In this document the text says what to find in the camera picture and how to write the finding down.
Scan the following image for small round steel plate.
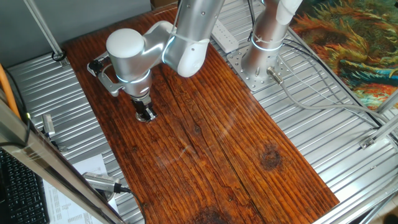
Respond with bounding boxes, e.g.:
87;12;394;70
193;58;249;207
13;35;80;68
135;111;156;123

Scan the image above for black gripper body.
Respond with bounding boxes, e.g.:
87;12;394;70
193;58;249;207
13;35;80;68
130;95;154;116

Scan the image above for aluminium frame post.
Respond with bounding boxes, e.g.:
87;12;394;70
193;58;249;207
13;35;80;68
23;0;71;68

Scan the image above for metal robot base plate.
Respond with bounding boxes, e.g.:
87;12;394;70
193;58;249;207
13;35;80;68
226;46;292;92

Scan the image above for orange pipe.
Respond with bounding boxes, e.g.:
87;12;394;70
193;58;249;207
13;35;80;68
0;63;21;121

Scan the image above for silver camera with black cable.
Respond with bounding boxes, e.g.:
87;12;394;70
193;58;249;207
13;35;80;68
82;172;147;224

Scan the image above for white power strip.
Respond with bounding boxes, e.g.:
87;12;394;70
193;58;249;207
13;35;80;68
210;19;239;54

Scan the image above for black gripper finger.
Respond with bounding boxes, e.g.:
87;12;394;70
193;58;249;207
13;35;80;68
142;105;158;123

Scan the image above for printed paper sheet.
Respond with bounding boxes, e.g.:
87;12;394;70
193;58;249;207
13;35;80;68
43;154;119;224

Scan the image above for aluminium frame strut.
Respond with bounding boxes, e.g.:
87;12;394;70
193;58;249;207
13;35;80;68
359;114;398;149
374;89;398;114

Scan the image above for black keyboard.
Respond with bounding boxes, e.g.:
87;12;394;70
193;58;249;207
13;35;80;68
0;147;50;224

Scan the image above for black base cable bundle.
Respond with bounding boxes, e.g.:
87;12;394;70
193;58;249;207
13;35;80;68
246;0;257;42

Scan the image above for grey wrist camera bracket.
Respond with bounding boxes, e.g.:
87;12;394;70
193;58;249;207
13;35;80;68
98;71;125;98

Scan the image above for metal beam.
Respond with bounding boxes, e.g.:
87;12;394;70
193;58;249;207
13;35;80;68
0;90;125;224

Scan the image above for colourful painted cloth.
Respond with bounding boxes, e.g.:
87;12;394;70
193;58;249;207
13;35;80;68
290;0;398;110

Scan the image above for white mesh bent rack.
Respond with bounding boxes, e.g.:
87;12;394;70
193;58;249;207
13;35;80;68
86;51;109;78

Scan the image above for wood grain table mat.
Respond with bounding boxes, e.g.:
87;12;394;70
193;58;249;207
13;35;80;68
63;4;340;224

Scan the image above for grey base cable with connector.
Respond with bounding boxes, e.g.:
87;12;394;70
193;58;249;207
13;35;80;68
266;66;398;125

